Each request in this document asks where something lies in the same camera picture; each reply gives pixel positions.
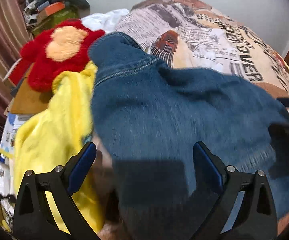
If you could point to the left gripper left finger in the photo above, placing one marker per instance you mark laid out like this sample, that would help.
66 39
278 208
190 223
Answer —
32 216

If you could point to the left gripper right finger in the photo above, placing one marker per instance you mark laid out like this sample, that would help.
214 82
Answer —
244 209

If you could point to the white cloth on bed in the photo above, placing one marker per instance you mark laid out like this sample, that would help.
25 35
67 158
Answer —
107 22

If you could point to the newspaper print bed blanket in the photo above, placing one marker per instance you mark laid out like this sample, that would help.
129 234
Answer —
192 34

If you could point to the orange shoe box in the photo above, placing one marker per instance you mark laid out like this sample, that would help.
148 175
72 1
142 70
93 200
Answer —
50 10

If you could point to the green patterned storage box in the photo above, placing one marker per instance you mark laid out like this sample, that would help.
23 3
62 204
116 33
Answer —
55 19

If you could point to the yellow fleece blanket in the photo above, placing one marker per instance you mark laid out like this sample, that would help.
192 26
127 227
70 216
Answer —
52 136

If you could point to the blue denim jacket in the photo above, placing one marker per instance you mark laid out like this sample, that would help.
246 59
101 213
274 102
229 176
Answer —
149 116

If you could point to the red plush toy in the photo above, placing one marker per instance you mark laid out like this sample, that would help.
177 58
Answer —
62 48

